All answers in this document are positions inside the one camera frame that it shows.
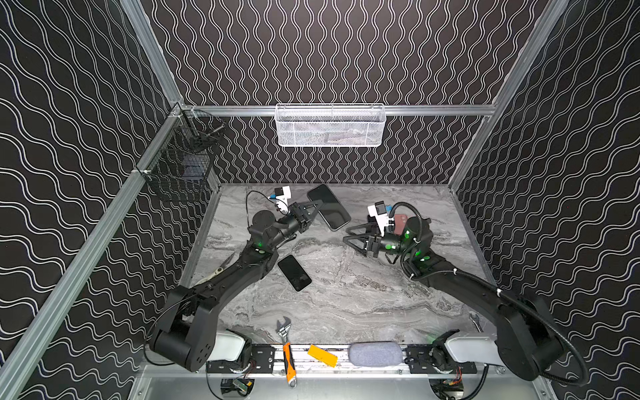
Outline pink phone case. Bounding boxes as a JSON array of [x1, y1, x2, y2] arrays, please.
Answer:
[[393, 213, 408, 235]]

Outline black phone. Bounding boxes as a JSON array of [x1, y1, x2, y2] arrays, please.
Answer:
[[307, 184, 352, 231], [278, 255, 312, 292]]

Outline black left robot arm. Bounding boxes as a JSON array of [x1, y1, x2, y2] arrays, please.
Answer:
[[148, 200, 323, 372]]

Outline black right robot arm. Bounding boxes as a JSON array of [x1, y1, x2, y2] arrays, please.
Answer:
[[343, 217, 588, 387]]

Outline white mesh basket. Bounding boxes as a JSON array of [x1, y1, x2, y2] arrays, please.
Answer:
[[274, 103, 387, 148]]

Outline grey fabric pouch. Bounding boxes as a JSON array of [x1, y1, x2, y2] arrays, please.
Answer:
[[348, 342, 403, 368]]

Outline silver spanner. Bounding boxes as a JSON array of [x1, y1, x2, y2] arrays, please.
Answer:
[[469, 313, 484, 333]]

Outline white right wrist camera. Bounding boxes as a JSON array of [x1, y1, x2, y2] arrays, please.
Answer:
[[368, 201, 393, 236]]

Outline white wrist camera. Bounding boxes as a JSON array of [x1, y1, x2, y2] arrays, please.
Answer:
[[270, 186, 292, 203], [368, 201, 393, 236]]

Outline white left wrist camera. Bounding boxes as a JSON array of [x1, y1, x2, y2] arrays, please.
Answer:
[[270, 186, 292, 203]]

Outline scissors with pale handles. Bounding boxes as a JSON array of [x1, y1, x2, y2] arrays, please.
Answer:
[[198, 267, 225, 283]]

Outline orange handled adjustable wrench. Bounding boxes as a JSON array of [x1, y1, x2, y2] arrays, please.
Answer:
[[277, 316, 298, 388]]

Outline black wire basket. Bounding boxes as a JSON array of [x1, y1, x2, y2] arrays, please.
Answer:
[[145, 109, 227, 203]]

